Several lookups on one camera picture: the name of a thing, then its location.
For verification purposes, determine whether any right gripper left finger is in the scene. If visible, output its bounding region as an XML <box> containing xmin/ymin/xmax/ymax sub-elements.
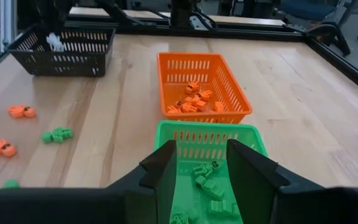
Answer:
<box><xmin>107</xmin><ymin>139</ymin><xmax>178</xmax><ymax>224</ymax></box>

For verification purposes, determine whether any black plastic basket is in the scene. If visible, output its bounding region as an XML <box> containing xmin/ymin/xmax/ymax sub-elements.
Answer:
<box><xmin>4</xmin><ymin>24</ymin><xmax>117</xmax><ymax>78</ymax></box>

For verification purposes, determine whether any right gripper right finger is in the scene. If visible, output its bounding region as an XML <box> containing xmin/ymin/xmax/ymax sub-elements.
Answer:
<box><xmin>226</xmin><ymin>139</ymin><xmax>323</xmax><ymax>224</ymax></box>

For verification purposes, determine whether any silver aluminium post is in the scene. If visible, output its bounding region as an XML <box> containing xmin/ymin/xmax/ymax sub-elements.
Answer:
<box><xmin>0</xmin><ymin>0</ymin><xmax>19</xmax><ymax>52</ymax></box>

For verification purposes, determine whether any orange plastic basket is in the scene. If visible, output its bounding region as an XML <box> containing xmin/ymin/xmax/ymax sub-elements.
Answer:
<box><xmin>156</xmin><ymin>52</ymin><xmax>254</xmax><ymax>124</ymax></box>

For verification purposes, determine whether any green plastic basket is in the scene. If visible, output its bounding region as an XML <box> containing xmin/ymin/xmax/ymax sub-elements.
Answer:
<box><xmin>153</xmin><ymin>120</ymin><xmax>269</xmax><ymax>224</ymax></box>

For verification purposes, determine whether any white skeleton figure toy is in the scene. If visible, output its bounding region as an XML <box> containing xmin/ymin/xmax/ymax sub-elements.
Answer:
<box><xmin>45</xmin><ymin>32</ymin><xmax>65</xmax><ymax>52</ymax></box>

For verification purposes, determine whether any grey office chair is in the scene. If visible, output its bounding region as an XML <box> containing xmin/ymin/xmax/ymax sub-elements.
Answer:
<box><xmin>278</xmin><ymin>0</ymin><xmax>358</xmax><ymax>40</ymax></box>

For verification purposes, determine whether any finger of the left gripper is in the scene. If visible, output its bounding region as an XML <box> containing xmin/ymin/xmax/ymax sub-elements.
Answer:
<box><xmin>54</xmin><ymin>0</ymin><xmax>73</xmax><ymax>34</ymax></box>
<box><xmin>35</xmin><ymin>0</ymin><xmax>56</xmax><ymax>34</ymax></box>

